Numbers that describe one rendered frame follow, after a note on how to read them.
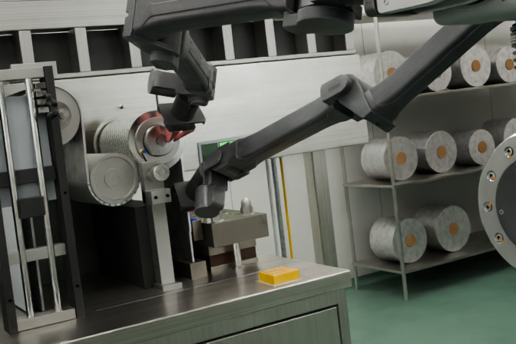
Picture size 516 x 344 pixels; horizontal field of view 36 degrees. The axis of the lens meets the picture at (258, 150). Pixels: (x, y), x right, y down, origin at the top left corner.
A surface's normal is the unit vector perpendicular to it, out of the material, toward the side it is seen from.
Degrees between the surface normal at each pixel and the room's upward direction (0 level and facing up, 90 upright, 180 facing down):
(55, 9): 90
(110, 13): 90
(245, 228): 90
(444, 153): 90
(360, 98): 62
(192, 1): 74
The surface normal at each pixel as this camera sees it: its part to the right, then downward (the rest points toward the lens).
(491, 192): -0.76, 0.12
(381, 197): 0.50, -0.01
